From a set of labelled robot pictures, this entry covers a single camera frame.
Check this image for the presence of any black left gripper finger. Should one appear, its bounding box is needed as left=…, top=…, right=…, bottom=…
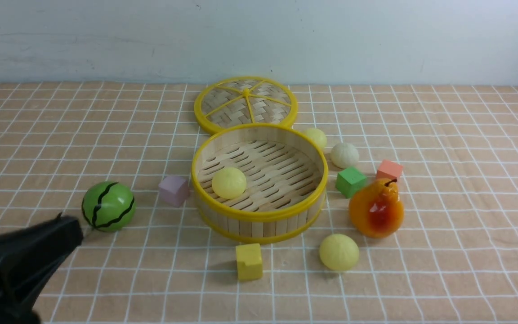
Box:
left=0, top=214, right=84, bottom=324

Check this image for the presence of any small yellow bun back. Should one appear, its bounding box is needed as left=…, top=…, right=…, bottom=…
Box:
left=303, top=127, right=327, bottom=150

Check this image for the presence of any white bun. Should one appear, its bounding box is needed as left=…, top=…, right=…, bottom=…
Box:
left=330, top=142, right=360, bottom=169

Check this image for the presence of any woven bamboo steamer lid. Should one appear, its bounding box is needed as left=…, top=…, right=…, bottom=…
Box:
left=194, top=76, right=298, bottom=135

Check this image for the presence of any bamboo steamer tray yellow rim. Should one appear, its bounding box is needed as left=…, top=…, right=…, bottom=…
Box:
left=191, top=124, right=329, bottom=244

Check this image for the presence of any green toy watermelon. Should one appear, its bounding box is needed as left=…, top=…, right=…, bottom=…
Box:
left=81, top=181, right=136, bottom=232

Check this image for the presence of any pink cube block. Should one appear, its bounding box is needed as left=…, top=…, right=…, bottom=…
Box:
left=159, top=175, right=190, bottom=207

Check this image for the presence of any orange checkered tablecloth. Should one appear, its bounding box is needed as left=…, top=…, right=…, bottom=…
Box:
left=0, top=82, right=518, bottom=324

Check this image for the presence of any yellow cube block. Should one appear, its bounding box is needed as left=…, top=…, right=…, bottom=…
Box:
left=236, top=243, right=263, bottom=281

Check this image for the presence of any green cube block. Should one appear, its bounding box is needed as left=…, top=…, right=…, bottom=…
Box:
left=335, top=166, right=367, bottom=199

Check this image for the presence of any orange toy pear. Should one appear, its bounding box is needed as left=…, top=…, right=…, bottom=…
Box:
left=348, top=178, right=405, bottom=239

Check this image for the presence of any salmon cube block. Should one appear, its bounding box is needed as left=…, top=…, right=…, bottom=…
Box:
left=375, top=160, right=403, bottom=179

